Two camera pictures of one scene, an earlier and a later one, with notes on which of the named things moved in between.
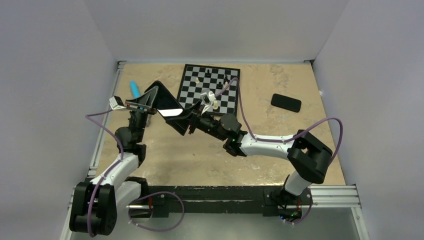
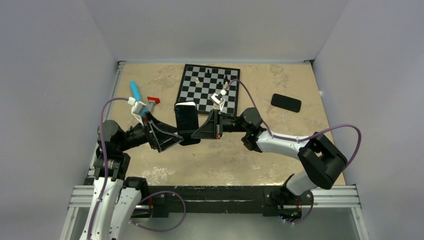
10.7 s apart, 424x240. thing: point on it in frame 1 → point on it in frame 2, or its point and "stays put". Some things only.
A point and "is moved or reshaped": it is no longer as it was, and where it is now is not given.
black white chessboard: x=197 y=78 stays put
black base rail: x=274 y=199 stays put
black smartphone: x=165 y=103 is moved or reshaped
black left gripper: x=146 y=102 → x=163 y=136
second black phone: x=286 y=102 stays put
